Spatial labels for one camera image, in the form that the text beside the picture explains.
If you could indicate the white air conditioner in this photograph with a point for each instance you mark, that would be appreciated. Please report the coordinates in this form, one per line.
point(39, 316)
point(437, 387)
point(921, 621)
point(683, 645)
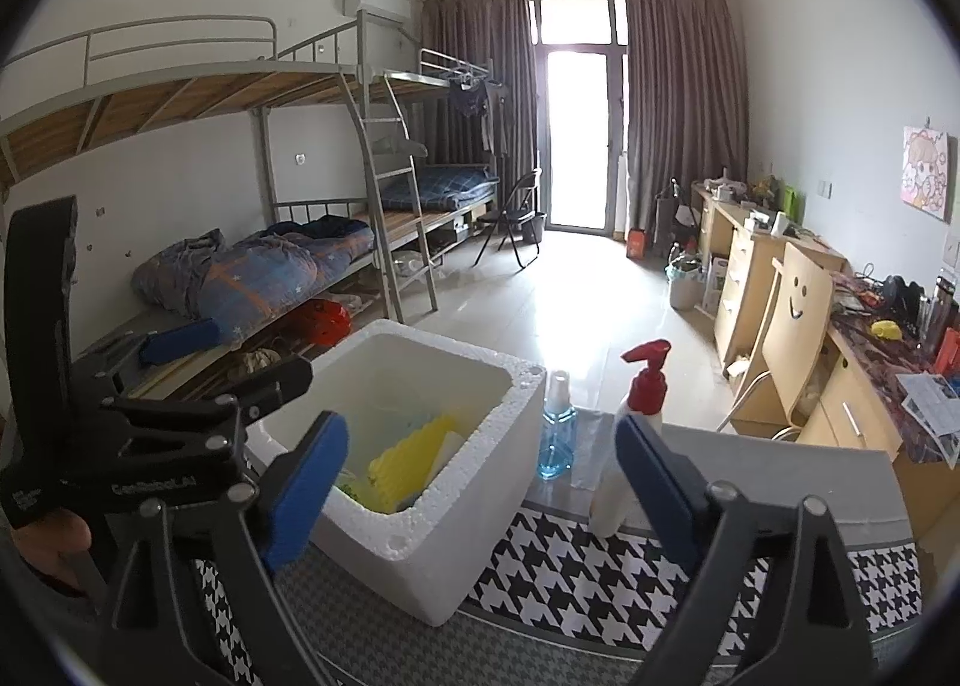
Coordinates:
point(394, 11)

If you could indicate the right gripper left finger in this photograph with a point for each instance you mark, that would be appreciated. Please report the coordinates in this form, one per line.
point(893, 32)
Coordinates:
point(160, 628)

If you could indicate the wooden smiley chair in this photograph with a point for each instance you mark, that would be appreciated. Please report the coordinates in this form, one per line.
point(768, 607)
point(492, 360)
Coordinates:
point(777, 395)

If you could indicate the left brown curtain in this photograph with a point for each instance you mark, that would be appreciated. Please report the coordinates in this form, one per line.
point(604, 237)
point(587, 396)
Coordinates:
point(488, 115)

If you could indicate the orange box on floor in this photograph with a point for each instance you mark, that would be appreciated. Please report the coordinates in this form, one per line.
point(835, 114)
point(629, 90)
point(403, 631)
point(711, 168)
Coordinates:
point(636, 244)

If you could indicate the right brown curtain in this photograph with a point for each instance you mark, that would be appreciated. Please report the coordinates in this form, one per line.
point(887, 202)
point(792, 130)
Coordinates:
point(687, 98)

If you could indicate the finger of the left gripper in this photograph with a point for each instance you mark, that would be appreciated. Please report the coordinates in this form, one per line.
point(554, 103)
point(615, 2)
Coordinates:
point(252, 398)
point(131, 354)

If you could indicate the left hand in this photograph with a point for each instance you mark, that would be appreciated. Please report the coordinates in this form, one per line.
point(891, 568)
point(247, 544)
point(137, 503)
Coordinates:
point(47, 545)

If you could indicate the red plastic bag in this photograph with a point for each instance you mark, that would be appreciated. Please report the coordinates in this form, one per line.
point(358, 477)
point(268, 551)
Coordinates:
point(321, 322)

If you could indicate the houndstooth table cloth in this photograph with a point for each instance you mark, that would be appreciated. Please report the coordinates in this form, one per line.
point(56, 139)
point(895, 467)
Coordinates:
point(554, 605)

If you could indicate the brown curtain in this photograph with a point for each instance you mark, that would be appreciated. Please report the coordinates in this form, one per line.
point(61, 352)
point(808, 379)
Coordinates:
point(488, 115)
point(687, 98)

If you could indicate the white red pump bottle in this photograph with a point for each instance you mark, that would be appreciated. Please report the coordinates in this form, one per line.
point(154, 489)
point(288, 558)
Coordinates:
point(639, 413)

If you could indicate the cartoon wall picture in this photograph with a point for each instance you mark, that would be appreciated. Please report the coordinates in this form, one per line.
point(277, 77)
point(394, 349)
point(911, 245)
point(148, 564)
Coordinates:
point(925, 171)

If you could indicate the far blue bedding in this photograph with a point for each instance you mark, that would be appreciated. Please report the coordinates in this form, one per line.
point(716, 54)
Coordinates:
point(441, 188)

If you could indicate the white trash bin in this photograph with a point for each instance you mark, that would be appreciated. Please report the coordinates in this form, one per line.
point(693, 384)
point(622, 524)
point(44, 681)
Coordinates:
point(685, 282)

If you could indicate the wooden desk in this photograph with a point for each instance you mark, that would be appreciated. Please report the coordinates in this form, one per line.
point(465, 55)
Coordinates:
point(859, 377)

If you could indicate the metal bunk bed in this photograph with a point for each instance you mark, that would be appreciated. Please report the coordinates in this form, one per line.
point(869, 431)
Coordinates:
point(331, 67)

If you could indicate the yellow foam sponge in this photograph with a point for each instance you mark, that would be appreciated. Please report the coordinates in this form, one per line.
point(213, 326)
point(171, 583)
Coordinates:
point(400, 474)

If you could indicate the blue spray bottle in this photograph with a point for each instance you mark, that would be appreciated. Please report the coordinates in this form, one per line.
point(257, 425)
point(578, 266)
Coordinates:
point(558, 431)

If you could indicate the blue plaid quilt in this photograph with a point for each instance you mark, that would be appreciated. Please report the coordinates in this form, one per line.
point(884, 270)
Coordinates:
point(244, 286)

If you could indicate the black folding chair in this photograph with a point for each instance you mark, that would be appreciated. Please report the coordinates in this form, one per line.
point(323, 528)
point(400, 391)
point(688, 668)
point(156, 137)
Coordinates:
point(520, 208)

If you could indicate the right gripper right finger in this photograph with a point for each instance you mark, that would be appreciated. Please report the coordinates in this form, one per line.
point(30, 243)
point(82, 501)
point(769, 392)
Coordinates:
point(810, 625)

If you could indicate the white styrofoam box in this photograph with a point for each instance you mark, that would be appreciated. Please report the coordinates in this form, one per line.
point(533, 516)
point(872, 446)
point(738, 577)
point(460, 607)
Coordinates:
point(387, 380)

